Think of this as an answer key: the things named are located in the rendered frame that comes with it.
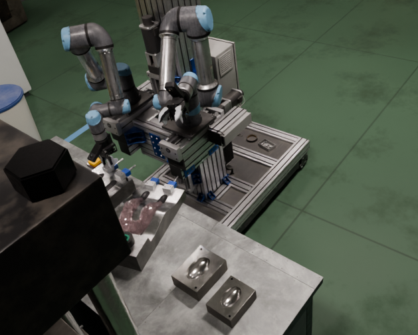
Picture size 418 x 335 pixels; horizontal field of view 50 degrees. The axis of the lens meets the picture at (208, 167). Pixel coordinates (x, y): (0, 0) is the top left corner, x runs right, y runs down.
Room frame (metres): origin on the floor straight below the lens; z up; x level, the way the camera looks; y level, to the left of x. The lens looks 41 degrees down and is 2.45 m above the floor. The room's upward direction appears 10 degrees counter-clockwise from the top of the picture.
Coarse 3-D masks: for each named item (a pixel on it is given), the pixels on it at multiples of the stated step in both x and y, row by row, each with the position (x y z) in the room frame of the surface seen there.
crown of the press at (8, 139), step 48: (0, 144) 0.70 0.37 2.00; (48, 144) 0.59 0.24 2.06; (0, 192) 0.56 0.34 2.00; (48, 192) 0.52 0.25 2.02; (96, 192) 0.54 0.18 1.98; (0, 240) 0.45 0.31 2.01; (48, 240) 0.47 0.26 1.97; (96, 240) 0.52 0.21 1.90; (0, 288) 0.41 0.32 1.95; (48, 288) 0.44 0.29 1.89
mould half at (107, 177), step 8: (96, 168) 2.00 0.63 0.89; (104, 176) 1.91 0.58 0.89; (112, 176) 1.90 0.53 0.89; (104, 184) 1.85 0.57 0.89; (120, 184) 1.82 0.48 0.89; (128, 184) 1.83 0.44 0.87; (112, 192) 1.78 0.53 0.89; (120, 192) 1.79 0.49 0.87; (128, 192) 1.82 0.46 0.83; (112, 200) 1.74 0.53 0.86; (120, 200) 1.77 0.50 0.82
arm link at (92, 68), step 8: (64, 32) 2.19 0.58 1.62; (72, 32) 2.18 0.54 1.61; (80, 32) 2.18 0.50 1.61; (64, 40) 2.17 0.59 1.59; (72, 40) 2.16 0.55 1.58; (80, 40) 2.16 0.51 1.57; (88, 40) 2.16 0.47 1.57; (64, 48) 2.17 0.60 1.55; (72, 48) 2.17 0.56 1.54; (80, 48) 2.18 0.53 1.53; (88, 48) 2.22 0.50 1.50; (80, 56) 2.24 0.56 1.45; (88, 56) 2.25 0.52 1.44; (88, 64) 2.28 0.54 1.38; (96, 64) 2.32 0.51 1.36; (88, 72) 2.33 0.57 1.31; (96, 72) 2.33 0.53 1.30; (88, 80) 2.37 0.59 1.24; (96, 80) 2.35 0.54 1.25; (104, 80) 2.37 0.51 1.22; (96, 88) 2.38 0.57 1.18; (104, 88) 2.39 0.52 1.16
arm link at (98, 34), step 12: (96, 24) 2.23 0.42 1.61; (96, 36) 2.17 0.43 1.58; (108, 36) 2.20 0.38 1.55; (96, 48) 2.17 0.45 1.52; (108, 48) 2.16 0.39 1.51; (108, 60) 2.14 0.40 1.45; (108, 72) 2.12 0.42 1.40; (108, 84) 2.10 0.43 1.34; (120, 84) 2.12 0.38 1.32; (120, 96) 2.08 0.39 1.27; (108, 108) 2.05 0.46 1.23; (120, 108) 2.05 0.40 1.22
